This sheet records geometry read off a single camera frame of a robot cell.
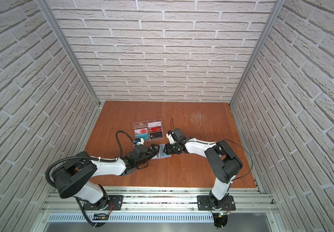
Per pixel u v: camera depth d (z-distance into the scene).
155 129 0.97
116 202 0.74
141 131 0.96
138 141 0.81
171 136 0.78
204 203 0.74
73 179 0.44
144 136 0.97
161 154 0.90
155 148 0.81
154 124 0.97
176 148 0.71
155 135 0.97
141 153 0.68
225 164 0.47
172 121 1.10
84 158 0.50
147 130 0.97
